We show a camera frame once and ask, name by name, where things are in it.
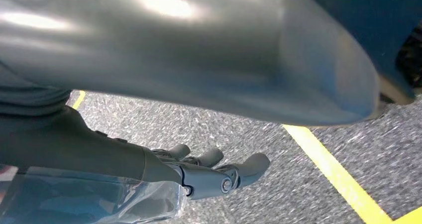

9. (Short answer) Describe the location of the yellow floor tape outline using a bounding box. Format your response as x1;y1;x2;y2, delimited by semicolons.
71;90;87;111
283;124;422;224

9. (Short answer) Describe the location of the grey robot body shell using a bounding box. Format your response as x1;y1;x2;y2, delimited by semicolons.
0;0;380;127

